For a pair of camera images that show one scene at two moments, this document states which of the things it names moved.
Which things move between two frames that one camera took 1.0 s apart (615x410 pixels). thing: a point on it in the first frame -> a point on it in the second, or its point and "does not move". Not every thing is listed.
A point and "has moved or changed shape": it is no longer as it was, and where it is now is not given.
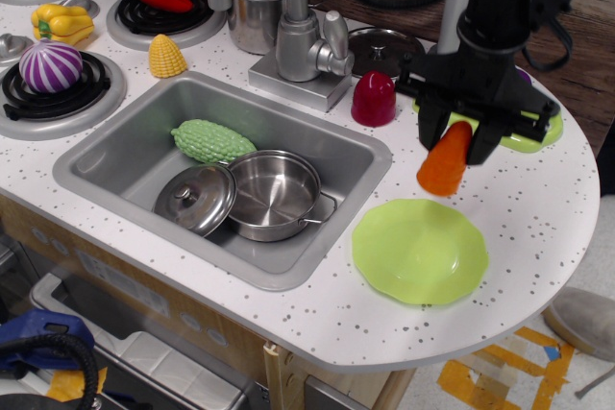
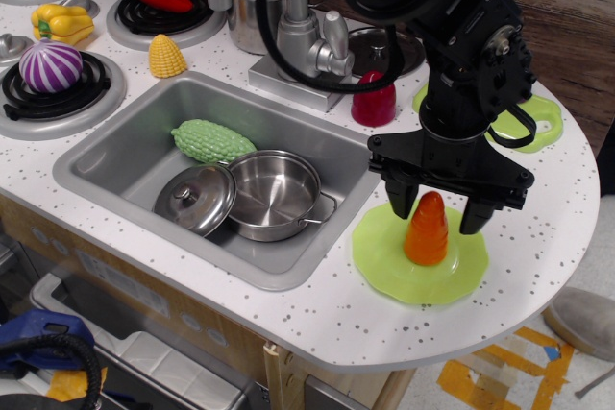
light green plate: x=419 y=251 does not move
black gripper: x=479 y=84 -> x=463 y=162
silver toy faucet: x=302 y=70 does not move
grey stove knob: x=11 y=48 does not move
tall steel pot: x=258 y=1 does not move
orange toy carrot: x=443 y=167 has moved or changed shape
